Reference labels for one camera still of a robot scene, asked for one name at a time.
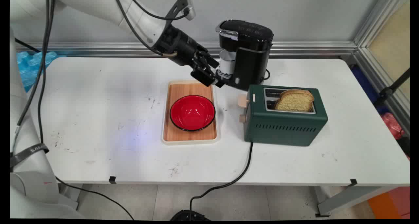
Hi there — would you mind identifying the black toaster power cable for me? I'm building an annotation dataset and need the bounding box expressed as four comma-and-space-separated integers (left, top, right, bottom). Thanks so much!
170, 142, 254, 221

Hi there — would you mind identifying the blue plastic bag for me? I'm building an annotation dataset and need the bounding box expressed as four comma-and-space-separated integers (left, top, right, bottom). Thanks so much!
16, 51, 59, 93

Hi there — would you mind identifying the wooden tray with cream rim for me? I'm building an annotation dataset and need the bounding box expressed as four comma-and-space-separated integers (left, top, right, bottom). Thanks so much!
161, 80, 219, 146

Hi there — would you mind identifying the slice of toast bread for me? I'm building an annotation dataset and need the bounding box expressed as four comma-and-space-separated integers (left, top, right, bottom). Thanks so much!
274, 89, 315, 112

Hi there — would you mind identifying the black coffee machine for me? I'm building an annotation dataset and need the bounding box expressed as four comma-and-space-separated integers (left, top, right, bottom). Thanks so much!
215, 19, 274, 92

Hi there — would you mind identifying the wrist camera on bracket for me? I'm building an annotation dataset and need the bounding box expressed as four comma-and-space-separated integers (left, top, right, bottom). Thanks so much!
165, 0, 196, 21

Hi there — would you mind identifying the red bowl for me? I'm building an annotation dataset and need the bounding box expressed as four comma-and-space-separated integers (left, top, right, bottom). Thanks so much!
169, 95, 216, 132

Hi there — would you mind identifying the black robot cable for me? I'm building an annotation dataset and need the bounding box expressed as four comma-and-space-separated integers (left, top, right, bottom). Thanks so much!
10, 0, 135, 220

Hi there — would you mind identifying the red plastic bag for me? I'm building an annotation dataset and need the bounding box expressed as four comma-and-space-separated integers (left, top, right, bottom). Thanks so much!
380, 112, 406, 140

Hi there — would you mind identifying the black velcro strap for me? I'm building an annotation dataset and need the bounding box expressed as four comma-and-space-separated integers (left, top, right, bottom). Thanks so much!
10, 143, 50, 168

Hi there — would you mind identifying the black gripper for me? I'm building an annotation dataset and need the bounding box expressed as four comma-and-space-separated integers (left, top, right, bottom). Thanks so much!
156, 25, 226, 88

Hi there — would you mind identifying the green toaster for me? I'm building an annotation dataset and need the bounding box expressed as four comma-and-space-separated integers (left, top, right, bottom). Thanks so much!
238, 84, 328, 147

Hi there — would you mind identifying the grey table leg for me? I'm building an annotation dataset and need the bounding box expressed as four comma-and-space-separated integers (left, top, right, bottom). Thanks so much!
315, 179, 400, 218

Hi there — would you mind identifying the black tripod stand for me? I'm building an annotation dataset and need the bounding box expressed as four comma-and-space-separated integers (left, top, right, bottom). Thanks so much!
373, 67, 410, 107

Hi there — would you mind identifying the aluminium frame rail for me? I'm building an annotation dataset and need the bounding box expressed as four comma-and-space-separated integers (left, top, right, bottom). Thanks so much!
15, 41, 358, 58

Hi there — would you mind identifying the blue object behind table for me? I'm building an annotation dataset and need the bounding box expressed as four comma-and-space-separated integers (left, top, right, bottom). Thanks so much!
350, 65, 390, 115

